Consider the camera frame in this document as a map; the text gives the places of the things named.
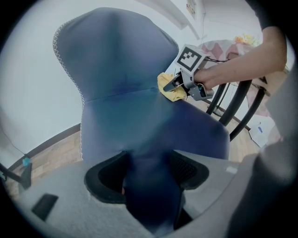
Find blue chair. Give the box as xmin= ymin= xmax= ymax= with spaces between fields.
xmin=53 ymin=7 xmax=231 ymax=236

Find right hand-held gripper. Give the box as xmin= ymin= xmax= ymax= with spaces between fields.
xmin=163 ymin=44 xmax=215 ymax=101

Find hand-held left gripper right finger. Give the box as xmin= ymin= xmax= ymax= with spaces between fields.
xmin=170 ymin=149 xmax=243 ymax=219

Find white box with blue label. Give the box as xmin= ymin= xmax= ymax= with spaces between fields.
xmin=249 ymin=116 xmax=276 ymax=148

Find person's dark shirt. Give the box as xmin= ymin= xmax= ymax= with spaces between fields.
xmin=244 ymin=0 xmax=287 ymax=31

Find yellow artificial flower bouquet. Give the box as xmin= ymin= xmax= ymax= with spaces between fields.
xmin=234 ymin=33 xmax=260 ymax=46

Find wooden side desk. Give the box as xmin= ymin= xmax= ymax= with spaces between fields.
xmin=0 ymin=161 xmax=32 ymax=190

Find person's right hand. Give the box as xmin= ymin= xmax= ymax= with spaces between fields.
xmin=194 ymin=66 xmax=221 ymax=90

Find pink checkered tablecloth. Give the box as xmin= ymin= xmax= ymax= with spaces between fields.
xmin=200 ymin=39 xmax=289 ymax=117

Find person's right forearm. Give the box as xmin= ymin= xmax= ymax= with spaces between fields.
xmin=214 ymin=25 xmax=287 ymax=88

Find wall notice panel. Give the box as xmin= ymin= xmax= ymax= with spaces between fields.
xmin=186 ymin=0 xmax=196 ymax=16

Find yellow cloth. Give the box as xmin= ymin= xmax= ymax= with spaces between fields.
xmin=157 ymin=72 xmax=188 ymax=102

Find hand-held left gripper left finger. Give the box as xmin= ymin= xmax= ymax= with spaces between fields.
xmin=16 ymin=150 xmax=155 ymax=238

